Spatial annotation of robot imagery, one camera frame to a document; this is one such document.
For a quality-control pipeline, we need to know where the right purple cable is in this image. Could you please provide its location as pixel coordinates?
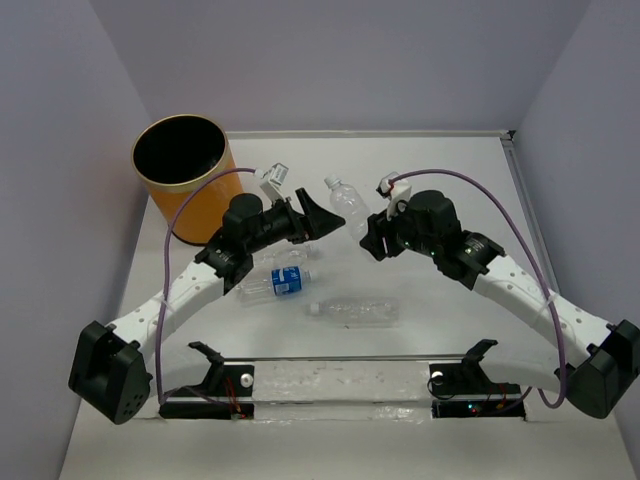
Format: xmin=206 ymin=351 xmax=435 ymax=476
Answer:
xmin=387 ymin=168 xmax=569 ymax=411

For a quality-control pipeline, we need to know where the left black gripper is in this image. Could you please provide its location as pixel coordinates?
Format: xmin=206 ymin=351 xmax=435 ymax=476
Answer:
xmin=244 ymin=189 xmax=343 ymax=255

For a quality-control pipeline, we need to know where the clear bottle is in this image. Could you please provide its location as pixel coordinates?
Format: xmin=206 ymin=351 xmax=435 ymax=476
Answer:
xmin=253 ymin=244 xmax=321 ymax=269
xmin=304 ymin=296 xmax=400 ymax=329
xmin=324 ymin=175 xmax=371 ymax=242

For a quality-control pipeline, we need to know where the white cardboard front panel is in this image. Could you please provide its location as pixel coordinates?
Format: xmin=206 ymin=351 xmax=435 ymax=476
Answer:
xmin=59 ymin=355 xmax=626 ymax=480

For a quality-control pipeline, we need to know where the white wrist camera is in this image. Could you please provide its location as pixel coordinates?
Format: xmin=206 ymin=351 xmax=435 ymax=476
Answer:
xmin=253 ymin=163 xmax=289 ymax=203
xmin=376 ymin=172 xmax=412 ymax=221

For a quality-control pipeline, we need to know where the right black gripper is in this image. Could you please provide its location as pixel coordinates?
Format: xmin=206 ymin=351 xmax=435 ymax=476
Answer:
xmin=358 ymin=196 xmax=439 ymax=261

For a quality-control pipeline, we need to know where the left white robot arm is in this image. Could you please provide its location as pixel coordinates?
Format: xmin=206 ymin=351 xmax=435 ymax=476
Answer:
xmin=68 ymin=188 xmax=346 ymax=425

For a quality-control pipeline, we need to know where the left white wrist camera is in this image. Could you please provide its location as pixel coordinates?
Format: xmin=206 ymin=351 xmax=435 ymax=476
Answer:
xmin=253 ymin=163 xmax=289 ymax=203

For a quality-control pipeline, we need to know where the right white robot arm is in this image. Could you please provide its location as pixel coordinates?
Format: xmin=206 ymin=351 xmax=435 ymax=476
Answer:
xmin=360 ymin=186 xmax=639 ymax=419

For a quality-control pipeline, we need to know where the clear bottle front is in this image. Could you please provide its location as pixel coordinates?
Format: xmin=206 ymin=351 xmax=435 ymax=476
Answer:
xmin=304 ymin=296 xmax=400 ymax=329

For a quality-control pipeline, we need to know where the orange cylindrical bin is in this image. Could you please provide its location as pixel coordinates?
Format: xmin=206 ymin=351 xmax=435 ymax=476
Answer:
xmin=131 ymin=114 xmax=243 ymax=245

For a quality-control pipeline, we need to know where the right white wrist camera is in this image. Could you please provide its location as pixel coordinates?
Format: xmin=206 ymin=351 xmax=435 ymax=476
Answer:
xmin=376 ymin=172 xmax=412 ymax=221

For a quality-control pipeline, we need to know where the blue label plastic bottle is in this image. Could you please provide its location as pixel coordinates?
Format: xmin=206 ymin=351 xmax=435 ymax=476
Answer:
xmin=237 ymin=266 xmax=314 ymax=305

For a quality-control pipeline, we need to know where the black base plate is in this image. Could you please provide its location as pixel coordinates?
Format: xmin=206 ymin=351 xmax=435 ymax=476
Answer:
xmin=159 ymin=362 xmax=255 ymax=420
xmin=427 ymin=363 xmax=526 ymax=420

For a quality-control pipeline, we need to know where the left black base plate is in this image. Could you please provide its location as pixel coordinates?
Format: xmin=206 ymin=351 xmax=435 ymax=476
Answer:
xmin=159 ymin=362 xmax=255 ymax=420

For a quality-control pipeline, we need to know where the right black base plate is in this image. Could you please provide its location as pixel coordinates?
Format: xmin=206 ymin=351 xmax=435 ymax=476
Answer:
xmin=427 ymin=363 xmax=526 ymax=420

